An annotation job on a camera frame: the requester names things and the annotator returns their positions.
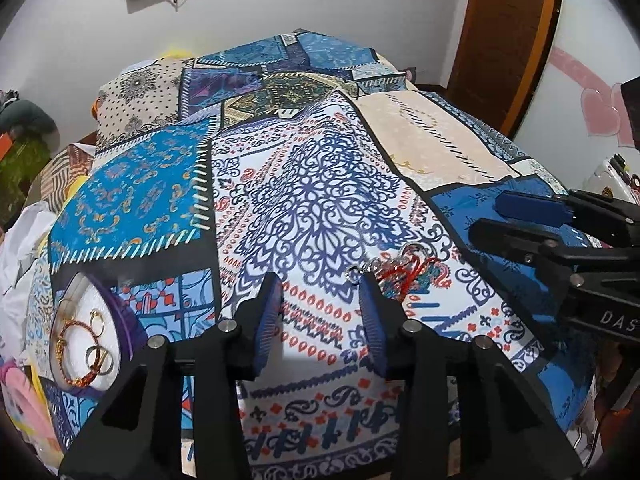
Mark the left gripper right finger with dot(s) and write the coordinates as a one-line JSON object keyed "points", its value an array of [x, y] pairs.
{"points": [[507, 429]]}

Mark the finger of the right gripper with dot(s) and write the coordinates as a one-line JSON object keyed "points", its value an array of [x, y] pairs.
{"points": [[533, 209], [527, 249]]}

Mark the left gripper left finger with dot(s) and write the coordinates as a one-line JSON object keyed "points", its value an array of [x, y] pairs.
{"points": [[135, 430]]}

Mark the white purple jewelry box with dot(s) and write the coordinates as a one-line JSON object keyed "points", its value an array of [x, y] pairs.
{"points": [[90, 338]]}

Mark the pink slipper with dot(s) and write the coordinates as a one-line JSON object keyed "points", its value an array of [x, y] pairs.
{"points": [[26, 409]]}

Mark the brown wooden door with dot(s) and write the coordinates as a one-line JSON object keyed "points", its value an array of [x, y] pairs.
{"points": [[503, 48]]}

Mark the blue patchwork bedspread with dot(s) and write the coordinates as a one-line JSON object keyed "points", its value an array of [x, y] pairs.
{"points": [[299, 154]]}

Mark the white cloth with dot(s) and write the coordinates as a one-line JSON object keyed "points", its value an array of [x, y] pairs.
{"points": [[19, 250]]}

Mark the striped orange pillow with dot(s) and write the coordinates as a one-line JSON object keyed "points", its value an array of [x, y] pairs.
{"points": [[62, 171]]}

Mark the green patterned cloth cabinet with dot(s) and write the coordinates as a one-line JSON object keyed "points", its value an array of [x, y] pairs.
{"points": [[27, 156]]}

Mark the orange box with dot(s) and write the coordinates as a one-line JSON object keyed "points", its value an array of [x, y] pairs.
{"points": [[5, 145]]}

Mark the pile of clothes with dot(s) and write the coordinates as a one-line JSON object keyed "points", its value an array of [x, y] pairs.
{"points": [[20, 117]]}

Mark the yellow plush item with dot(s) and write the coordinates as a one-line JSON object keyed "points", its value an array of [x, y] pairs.
{"points": [[175, 52]]}

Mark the pink bow wall sticker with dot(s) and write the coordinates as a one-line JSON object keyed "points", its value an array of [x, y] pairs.
{"points": [[603, 106]]}

